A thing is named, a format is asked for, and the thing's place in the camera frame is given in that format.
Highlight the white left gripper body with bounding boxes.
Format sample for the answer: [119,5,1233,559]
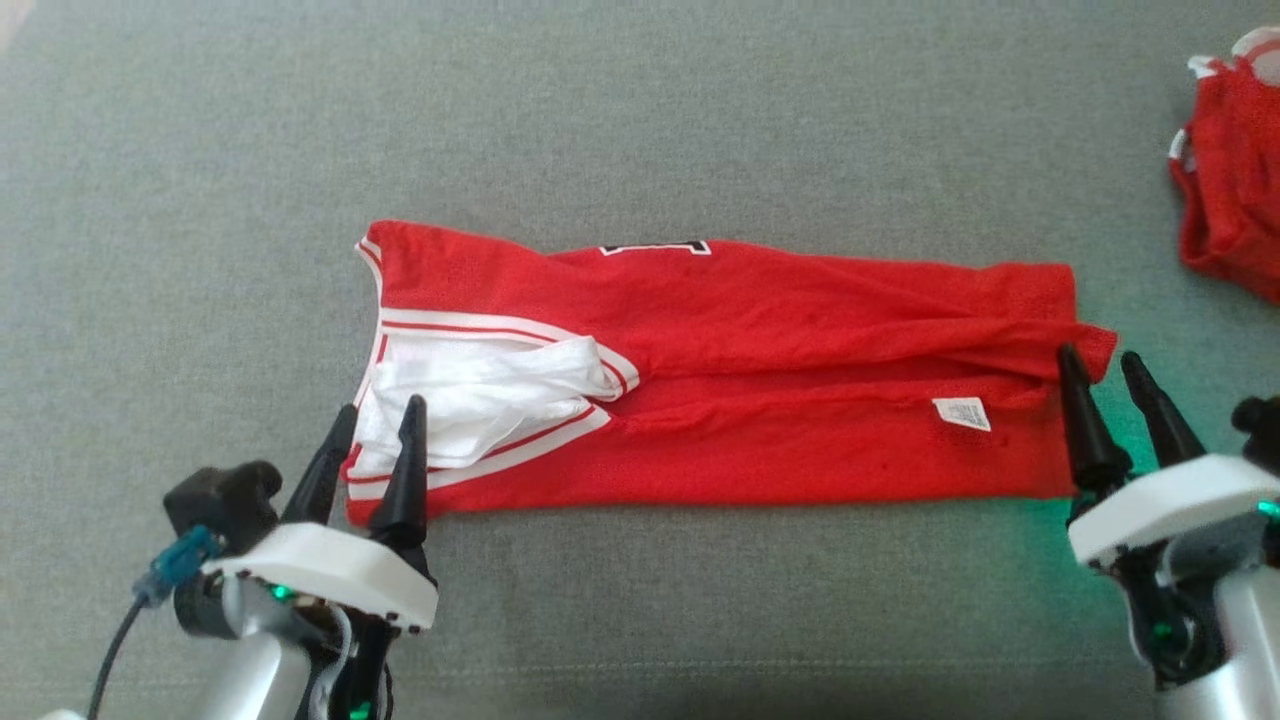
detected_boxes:
[200,522,439,633]

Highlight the large grey sofa seat cushion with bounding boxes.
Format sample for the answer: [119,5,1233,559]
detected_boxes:
[0,0,1280,720]

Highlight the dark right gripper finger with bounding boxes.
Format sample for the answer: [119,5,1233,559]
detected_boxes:
[1056,343,1134,493]
[1120,351,1207,469]

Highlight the red basketball jersey white sleeves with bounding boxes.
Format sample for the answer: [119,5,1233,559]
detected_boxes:
[340,220,1119,528]

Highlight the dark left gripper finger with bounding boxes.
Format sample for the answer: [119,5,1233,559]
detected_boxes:
[368,395,431,549]
[280,404,359,528]

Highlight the red shorts with white trim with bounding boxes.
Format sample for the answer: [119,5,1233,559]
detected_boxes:
[1168,28,1280,306]

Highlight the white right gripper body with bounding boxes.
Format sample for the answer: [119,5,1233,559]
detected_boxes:
[1068,455,1280,569]

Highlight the black cable with teal plug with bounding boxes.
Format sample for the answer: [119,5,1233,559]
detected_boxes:
[88,527,223,720]

